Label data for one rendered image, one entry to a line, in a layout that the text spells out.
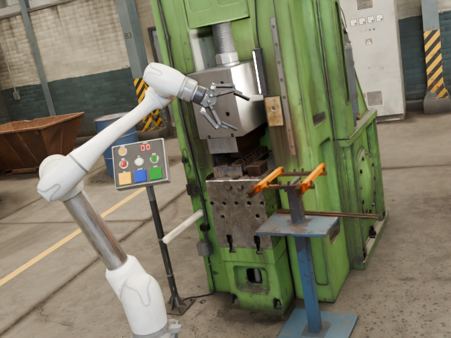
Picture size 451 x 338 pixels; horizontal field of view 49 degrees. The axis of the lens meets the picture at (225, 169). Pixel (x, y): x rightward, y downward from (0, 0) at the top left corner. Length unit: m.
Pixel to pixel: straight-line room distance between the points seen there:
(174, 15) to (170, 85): 1.27
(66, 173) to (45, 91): 9.83
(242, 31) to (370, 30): 4.83
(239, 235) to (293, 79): 1.00
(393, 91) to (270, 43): 5.33
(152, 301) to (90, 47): 9.02
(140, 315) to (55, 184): 0.62
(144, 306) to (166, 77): 0.91
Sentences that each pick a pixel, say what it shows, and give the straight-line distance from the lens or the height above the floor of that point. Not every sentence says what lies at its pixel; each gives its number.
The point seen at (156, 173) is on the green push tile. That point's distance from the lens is 3.14.
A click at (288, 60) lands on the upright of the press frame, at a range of 2.90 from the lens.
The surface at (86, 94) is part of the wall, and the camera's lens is 11.05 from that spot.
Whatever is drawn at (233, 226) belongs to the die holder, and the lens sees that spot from 3.12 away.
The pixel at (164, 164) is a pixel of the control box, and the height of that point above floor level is 1.05.
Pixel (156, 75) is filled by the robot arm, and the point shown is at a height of 1.65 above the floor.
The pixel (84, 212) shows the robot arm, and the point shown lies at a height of 1.16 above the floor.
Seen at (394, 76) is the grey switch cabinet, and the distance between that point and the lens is 8.07.
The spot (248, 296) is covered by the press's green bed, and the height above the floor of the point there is 0.12.
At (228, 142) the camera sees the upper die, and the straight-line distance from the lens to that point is 2.99.
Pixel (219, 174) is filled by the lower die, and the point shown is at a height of 0.94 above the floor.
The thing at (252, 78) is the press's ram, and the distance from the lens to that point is 3.12.
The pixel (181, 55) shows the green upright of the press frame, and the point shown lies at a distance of 3.20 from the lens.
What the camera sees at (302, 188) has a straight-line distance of 2.47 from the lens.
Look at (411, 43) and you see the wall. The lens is 8.64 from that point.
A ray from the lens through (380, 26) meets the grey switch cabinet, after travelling 8.02.
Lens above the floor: 1.75
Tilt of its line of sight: 15 degrees down
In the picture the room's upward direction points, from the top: 11 degrees counter-clockwise
